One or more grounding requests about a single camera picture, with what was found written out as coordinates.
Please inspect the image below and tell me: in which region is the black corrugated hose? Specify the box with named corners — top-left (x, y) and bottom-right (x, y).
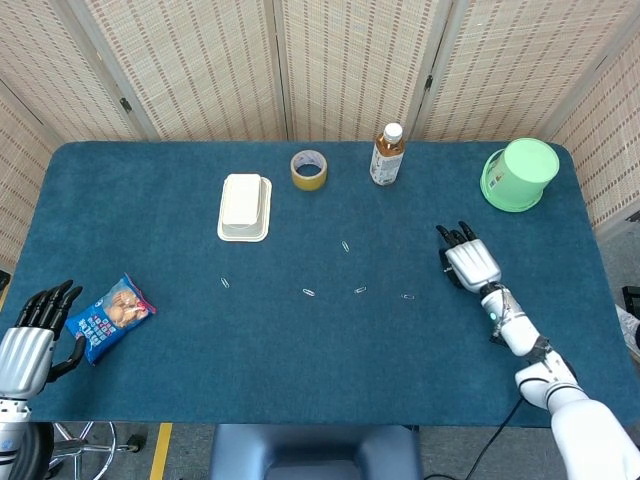
top-left (12, 422), bottom-right (55, 480)

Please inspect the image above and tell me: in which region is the chrome stool base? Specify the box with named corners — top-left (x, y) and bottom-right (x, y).
top-left (47, 421), bottom-right (149, 480)

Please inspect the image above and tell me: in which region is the blue grey robot torso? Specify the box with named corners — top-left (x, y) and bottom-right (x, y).
top-left (209, 423), bottom-right (424, 480)

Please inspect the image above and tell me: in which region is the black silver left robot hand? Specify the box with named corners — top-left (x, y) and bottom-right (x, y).
top-left (0, 279), bottom-right (86, 400)

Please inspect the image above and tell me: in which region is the tea bottle white cap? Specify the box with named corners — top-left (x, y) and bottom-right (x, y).
top-left (369, 122), bottom-right (407, 188)

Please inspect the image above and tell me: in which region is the woven folding screen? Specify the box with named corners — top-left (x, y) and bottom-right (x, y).
top-left (0, 0), bottom-right (640, 274)

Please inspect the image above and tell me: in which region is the green upturned plastic bucket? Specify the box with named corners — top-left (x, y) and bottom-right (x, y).
top-left (479, 137), bottom-right (561, 213)

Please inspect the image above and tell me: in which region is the blue felt table cloth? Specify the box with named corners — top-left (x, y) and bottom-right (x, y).
top-left (0, 141), bottom-right (626, 430)

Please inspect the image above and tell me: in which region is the yellow packing tape roll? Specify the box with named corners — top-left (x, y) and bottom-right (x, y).
top-left (290, 148), bottom-right (330, 192)

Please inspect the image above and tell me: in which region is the blue cookie snack bag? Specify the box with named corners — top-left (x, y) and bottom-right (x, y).
top-left (63, 272), bottom-right (158, 366)

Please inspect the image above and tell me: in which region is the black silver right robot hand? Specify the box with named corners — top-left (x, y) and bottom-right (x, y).
top-left (435, 221), bottom-right (503, 294)

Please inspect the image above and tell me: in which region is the white lidded food container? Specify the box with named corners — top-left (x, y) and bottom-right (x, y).
top-left (216, 172), bottom-right (274, 244)

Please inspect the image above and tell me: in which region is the thin black cable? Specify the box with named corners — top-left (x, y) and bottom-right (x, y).
top-left (422, 397), bottom-right (525, 480)

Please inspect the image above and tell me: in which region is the white shoe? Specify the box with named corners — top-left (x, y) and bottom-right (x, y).
top-left (616, 304), bottom-right (640, 362)

